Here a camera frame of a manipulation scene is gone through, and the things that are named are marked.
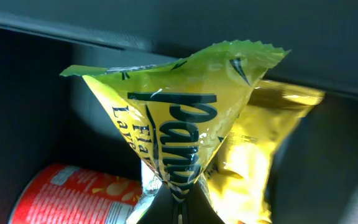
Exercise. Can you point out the green yellow snack packet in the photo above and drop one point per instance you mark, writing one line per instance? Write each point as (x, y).
(175, 115)

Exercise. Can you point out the yellow snack bag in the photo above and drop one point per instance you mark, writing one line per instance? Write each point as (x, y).
(237, 176)

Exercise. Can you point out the red Pringles can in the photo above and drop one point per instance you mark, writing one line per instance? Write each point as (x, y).
(63, 194)

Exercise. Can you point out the black open gift box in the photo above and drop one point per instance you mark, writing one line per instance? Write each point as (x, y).
(46, 118)

